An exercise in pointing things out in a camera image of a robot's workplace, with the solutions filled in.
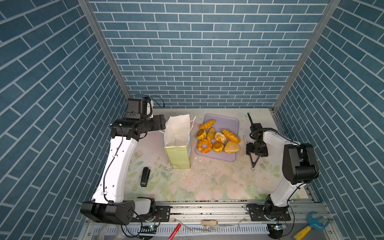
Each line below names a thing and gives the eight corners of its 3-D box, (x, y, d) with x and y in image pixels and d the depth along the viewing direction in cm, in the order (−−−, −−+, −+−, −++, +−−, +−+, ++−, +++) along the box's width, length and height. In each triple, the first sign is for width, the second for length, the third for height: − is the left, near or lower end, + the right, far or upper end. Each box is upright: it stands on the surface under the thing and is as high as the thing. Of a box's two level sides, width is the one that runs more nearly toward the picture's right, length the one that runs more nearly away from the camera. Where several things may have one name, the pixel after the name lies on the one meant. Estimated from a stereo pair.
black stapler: (140, 187, 84) (138, 184, 81) (144, 170, 91) (142, 167, 87) (147, 187, 84) (145, 184, 81) (151, 170, 91) (149, 167, 87)
